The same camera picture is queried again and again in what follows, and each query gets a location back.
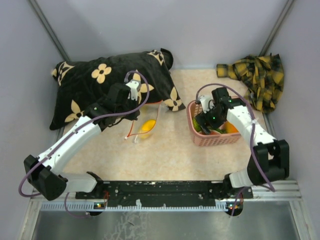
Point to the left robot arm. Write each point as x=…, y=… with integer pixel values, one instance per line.
x=45, y=172

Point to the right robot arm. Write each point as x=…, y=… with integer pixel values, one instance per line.
x=269, y=157

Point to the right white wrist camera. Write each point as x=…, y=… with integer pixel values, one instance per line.
x=206, y=102

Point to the clear zip top bag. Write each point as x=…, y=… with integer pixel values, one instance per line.
x=148, y=111

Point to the black floral pillow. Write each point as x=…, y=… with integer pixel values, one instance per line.
x=82, y=83

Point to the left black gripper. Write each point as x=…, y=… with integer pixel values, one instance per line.
x=132, y=116

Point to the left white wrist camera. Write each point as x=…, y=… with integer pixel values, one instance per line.
x=135, y=87

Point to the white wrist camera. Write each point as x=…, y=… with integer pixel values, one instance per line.
x=206, y=102
x=135, y=87

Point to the pink plastic basket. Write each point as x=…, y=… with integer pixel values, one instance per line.
x=202, y=140

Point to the yellow plaid cloth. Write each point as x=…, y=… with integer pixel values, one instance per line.
x=262, y=75

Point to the watermelon slice toy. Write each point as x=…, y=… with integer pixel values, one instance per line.
x=216, y=131

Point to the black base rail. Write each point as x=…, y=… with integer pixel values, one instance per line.
x=160, y=193

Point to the orange toy fruit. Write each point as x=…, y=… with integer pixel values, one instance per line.
x=230, y=128

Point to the yellow toy mango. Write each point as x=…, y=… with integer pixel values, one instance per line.
x=148, y=125

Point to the green bumpy toy fruit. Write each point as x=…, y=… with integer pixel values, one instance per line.
x=196, y=125

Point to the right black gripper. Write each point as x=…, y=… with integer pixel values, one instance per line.
x=202, y=118

